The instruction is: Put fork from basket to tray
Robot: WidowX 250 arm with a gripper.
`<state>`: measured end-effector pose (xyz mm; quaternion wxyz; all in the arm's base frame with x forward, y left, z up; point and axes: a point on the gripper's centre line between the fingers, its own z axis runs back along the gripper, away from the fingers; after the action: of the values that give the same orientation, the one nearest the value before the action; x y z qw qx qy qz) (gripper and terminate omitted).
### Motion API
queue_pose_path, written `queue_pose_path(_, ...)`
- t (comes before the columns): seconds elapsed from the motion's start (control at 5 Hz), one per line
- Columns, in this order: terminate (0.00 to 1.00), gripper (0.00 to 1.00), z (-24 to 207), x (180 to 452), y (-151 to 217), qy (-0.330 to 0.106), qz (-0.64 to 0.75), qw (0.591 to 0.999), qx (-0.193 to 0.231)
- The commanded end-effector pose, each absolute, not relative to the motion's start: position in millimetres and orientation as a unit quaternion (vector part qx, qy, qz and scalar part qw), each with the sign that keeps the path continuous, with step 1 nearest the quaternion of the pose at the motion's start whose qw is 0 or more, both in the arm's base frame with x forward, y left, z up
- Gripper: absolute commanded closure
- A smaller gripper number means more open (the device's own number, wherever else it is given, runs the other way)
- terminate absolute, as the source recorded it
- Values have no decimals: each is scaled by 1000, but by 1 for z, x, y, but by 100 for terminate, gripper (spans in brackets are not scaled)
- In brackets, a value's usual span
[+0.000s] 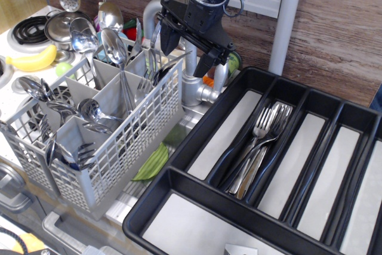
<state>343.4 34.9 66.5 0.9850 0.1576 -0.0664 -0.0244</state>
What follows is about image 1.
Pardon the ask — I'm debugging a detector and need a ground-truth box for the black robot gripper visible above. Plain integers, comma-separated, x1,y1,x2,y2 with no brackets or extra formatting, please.
159,0,234,78

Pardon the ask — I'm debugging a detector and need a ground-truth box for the silver fork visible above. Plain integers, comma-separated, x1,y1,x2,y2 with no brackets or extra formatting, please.
149,21,161,79
152,51,191,87
226,105,273,195
134,70,153,105
226,103,293,199

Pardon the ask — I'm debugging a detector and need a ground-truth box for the silver knife in basket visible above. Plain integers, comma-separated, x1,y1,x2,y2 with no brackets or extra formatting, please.
127,19,142,64

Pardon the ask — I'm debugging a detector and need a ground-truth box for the grey plastic cutlery basket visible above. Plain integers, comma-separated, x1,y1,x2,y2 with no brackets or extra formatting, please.
5,60,183,220

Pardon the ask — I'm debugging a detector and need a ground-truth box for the black cutlery tray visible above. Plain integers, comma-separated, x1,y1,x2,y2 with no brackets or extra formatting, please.
122,67,381,254

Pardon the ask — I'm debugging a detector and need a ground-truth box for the silver fork front corner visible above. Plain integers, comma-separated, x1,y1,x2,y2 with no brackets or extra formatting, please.
59,142,96,171

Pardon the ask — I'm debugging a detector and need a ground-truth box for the silver sink faucet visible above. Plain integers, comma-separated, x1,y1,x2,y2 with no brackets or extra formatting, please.
143,0,229,106

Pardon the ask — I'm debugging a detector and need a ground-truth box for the green canned food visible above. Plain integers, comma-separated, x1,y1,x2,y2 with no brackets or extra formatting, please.
228,51,242,75

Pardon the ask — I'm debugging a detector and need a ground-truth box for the red toy tomato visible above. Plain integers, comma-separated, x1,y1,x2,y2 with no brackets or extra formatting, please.
123,27,137,41

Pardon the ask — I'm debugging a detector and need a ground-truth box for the silver slotted spoon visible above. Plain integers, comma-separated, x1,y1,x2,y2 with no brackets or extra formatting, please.
101,28,134,115

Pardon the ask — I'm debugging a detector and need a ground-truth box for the hanging silver ladle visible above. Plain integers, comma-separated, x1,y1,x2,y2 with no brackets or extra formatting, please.
98,0,124,34

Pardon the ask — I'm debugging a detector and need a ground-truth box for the large silver serving spoon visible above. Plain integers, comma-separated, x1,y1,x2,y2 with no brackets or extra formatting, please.
69,17,101,90

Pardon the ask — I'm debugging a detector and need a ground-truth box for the small silver ladle spoon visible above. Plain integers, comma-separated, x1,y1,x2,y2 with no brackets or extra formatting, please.
78,98,123,122

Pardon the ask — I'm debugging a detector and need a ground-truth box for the green leaf-shaped mat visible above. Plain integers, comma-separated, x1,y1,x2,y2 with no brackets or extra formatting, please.
132,143,169,181

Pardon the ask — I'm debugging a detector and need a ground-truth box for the green toy ball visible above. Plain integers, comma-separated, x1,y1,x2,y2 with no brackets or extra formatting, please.
55,62,73,77

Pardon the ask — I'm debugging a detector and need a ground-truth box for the steel pot lid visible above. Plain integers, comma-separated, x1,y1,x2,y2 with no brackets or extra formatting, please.
44,11,91,51

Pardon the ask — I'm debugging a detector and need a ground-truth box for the black stove burner coil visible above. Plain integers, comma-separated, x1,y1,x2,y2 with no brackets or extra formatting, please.
12,16,49,45

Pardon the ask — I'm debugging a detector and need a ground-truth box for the silver spoon left corner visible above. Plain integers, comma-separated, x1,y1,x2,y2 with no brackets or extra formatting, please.
19,76,48,102

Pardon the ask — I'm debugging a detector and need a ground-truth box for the yellow toy banana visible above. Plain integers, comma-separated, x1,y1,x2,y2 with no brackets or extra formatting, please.
5,45,57,72

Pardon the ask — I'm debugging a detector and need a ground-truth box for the grey metal post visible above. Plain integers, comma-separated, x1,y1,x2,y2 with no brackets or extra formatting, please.
268,0,299,75

